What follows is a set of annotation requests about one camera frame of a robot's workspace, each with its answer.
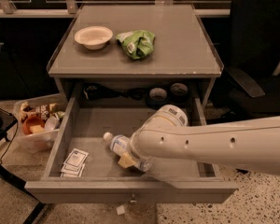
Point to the white bowl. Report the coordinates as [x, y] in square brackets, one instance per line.
[93, 37]

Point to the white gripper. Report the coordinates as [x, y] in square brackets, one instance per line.
[136, 153]

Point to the orange bowl in bin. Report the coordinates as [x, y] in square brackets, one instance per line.
[33, 124]

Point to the clear plastic water bottle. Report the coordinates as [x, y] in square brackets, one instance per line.
[119, 144]

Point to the clear plastic storage bin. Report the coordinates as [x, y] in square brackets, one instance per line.
[50, 109]

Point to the green chip bag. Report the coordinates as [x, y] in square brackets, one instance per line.
[137, 44]

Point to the white paper packets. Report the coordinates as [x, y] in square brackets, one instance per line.
[74, 164]

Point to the open grey top drawer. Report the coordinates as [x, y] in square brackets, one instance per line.
[103, 180]

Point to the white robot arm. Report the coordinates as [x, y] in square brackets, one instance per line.
[214, 140]

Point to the dark blue tape roll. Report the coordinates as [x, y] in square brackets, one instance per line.
[157, 97]

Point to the black office chair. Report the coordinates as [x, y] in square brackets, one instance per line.
[250, 88]

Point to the grey cabinet with top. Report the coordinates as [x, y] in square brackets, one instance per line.
[182, 48]

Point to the black tape roll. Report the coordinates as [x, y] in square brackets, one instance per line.
[179, 93]

